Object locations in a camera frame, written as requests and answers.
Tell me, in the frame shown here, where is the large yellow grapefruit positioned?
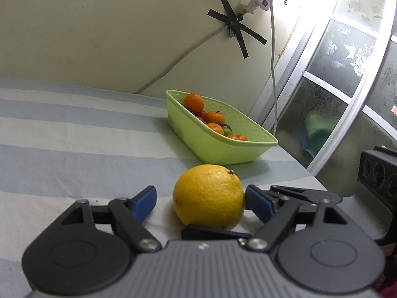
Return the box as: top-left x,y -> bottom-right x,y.
172,164 -> 245,230

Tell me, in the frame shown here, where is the red cherry tomato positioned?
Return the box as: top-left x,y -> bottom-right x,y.
194,110 -> 207,124

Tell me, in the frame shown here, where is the orange mandarin with stem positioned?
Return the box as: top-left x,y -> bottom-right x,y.
183,93 -> 204,113

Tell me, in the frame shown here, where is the orange tomato front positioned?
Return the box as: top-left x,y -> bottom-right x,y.
228,134 -> 248,141

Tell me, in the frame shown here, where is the green tomato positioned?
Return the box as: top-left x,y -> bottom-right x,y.
222,124 -> 233,137

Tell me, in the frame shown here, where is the green plastic basket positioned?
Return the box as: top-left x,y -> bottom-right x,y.
166,89 -> 278,165

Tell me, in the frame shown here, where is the frosted glass sliding door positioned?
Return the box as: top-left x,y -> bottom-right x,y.
247,0 -> 397,178

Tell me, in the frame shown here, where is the striped blue bed sheet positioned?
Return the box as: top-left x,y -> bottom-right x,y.
0,78 -> 328,298

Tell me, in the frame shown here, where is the black tape cross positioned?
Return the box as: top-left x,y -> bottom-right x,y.
207,0 -> 268,59

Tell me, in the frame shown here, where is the grey cable on wall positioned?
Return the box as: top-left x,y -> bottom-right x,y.
136,26 -> 232,94

